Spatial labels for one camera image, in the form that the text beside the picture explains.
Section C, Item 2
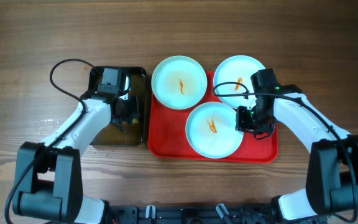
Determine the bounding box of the white plate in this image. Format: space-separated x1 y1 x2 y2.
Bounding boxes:
151 55 208 110
185 101 244 159
213 55 265 109

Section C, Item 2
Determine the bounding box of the green yellow sponge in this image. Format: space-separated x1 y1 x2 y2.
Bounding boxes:
126 118 139 125

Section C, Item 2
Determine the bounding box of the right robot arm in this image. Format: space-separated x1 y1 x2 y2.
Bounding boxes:
236 85 358 223

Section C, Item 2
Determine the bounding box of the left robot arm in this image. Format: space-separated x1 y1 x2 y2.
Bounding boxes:
4 96 139 223

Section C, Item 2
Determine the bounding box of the red plastic tray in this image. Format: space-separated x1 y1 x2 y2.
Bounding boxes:
148 72 278 163

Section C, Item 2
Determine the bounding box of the black water tub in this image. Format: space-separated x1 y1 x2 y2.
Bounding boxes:
82 66 147 146

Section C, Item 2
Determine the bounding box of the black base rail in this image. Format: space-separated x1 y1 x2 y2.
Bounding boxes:
102 203 282 224

